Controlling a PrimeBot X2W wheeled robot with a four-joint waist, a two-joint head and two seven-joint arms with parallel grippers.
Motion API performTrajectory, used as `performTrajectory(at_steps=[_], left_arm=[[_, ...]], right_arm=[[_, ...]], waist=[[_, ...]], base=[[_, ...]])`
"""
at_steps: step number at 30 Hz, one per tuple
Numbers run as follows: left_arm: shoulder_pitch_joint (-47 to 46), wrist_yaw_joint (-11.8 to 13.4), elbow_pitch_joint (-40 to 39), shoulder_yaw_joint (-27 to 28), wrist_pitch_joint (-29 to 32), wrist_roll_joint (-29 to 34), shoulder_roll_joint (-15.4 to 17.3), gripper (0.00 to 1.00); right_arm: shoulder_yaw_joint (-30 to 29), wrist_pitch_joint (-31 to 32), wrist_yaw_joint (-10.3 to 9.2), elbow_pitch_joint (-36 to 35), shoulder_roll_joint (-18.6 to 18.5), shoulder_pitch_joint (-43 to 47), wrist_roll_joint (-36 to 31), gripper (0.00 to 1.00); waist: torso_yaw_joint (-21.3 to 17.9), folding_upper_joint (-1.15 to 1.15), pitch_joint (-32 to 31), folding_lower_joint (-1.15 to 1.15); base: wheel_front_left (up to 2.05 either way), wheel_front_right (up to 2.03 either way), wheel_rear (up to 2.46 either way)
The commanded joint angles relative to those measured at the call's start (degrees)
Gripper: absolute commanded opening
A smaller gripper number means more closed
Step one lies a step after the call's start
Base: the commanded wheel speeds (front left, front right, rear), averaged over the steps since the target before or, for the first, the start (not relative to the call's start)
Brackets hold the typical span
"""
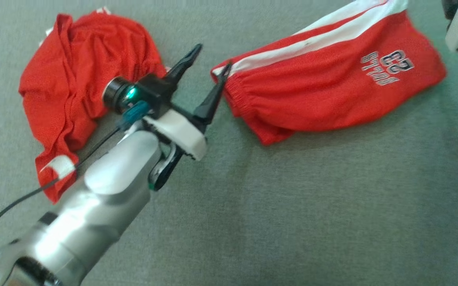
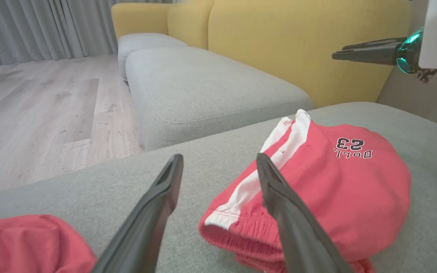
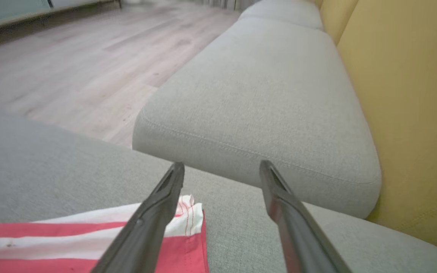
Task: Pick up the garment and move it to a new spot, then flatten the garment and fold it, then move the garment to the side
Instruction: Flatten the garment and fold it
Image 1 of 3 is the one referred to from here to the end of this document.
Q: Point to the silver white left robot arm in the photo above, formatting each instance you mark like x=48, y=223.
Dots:
x=94, y=206

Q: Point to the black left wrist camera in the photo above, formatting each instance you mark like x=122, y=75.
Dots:
x=141, y=93

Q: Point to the large grey sofa seat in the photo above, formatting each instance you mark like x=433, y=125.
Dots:
x=292, y=206

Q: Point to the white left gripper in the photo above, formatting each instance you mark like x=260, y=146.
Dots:
x=181, y=133

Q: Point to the red basketball shorts white stripe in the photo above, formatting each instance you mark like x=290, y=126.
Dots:
x=324, y=79

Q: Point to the red white basketball jersey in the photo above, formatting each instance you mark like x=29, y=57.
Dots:
x=82, y=71

